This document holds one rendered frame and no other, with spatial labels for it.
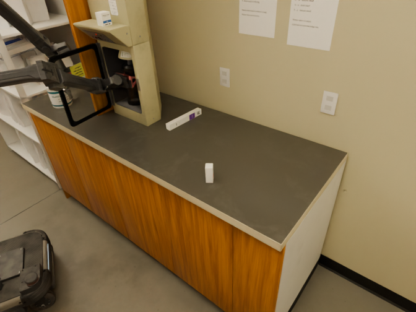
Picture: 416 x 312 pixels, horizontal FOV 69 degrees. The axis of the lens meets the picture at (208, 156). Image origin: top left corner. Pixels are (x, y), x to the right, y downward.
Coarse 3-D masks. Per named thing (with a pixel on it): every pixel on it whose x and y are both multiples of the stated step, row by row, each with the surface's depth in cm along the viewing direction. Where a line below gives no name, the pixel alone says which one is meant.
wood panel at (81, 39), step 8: (64, 0) 157; (72, 0) 159; (80, 0) 162; (72, 8) 160; (80, 8) 164; (88, 8) 167; (72, 16) 162; (80, 16) 165; (88, 16) 168; (72, 24) 163; (72, 32) 167; (80, 32) 168; (80, 40) 170; (88, 40) 173; (96, 40) 177; (104, 112) 198
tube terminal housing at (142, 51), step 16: (96, 0) 155; (128, 0) 143; (144, 0) 157; (112, 16) 153; (128, 16) 146; (144, 16) 153; (144, 32) 157; (128, 48) 157; (144, 48) 160; (144, 64) 164; (144, 80) 168; (144, 96) 171; (128, 112) 187; (144, 112) 176; (160, 112) 191
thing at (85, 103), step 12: (48, 60) 151; (60, 60) 156; (72, 60) 162; (84, 60) 168; (96, 60) 174; (72, 72) 164; (84, 72) 170; (96, 72) 176; (60, 96) 162; (72, 96) 168; (84, 96) 174; (96, 96) 181; (72, 108) 170; (84, 108) 177; (96, 108) 184
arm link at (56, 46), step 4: (56, 44) 162; (60, 44) 161; (64, 44) 161; (44, 48) 155; (48, 48) 156; (52, 48) 161; (56, 48) 160; (60, 48) 161; (64, 48) 162; (68, 48) 162; (44, 52) 157; (48, 52) 158; (52, 52) 159; (60, 52) 162
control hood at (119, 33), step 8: (80, 24) 154; (88, 24) 154; (96, 24) 153; (112, 24) 151; (120, 24) 150; (96, 32) 153; (104, 32) 146; (112, 32) 143; (120, 32) 146; (128, 32) 149; (112, 40) 154; (120, 40) 148; (128, 40) 151
